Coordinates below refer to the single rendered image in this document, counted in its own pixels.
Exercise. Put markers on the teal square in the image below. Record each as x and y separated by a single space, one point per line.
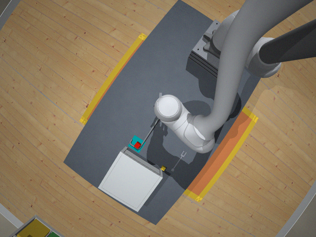
134 140

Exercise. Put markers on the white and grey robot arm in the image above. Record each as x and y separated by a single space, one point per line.
238 43

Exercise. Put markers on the red block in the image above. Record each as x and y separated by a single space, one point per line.
137 145

